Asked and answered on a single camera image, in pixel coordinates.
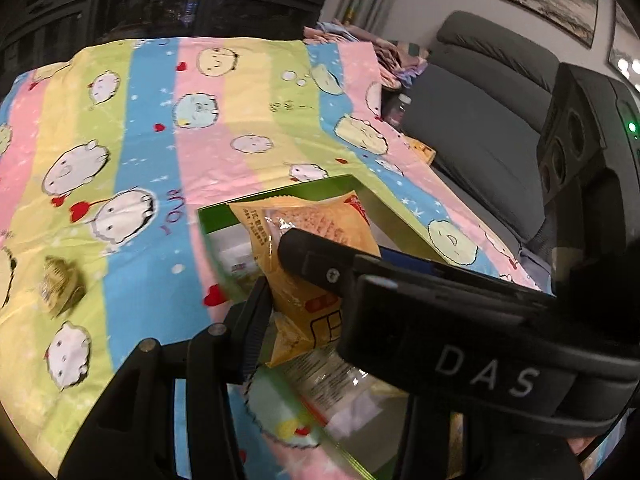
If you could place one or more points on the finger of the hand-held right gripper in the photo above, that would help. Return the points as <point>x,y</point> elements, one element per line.
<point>405,255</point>
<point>320,260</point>

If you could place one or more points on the clear cracker packet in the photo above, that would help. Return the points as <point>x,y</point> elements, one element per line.
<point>330,380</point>

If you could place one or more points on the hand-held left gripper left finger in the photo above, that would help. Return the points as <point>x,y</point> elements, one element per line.
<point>252,330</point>

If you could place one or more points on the pastel clothes pile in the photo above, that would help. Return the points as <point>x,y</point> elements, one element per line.
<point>390,55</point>

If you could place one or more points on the dark window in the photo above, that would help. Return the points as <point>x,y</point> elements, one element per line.
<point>150,0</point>

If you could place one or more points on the green cardboard box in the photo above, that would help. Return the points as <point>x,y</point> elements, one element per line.
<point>400,225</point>

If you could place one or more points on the small gold green packet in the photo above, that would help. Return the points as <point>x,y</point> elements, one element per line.
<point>62,285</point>

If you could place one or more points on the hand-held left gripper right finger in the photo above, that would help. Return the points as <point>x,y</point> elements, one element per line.
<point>425,445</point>

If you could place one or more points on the yellow container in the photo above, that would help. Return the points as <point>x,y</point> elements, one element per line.
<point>422,150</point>

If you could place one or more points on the dark red bottle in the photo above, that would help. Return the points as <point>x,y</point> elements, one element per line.
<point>398,110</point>

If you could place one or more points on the light orange cracker packet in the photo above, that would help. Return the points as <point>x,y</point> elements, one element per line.
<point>310,220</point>

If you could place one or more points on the striped cartoon printed blanket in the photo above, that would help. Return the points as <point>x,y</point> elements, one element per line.
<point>150,160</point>

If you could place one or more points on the grey sofa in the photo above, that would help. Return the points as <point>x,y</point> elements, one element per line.
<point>475,135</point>

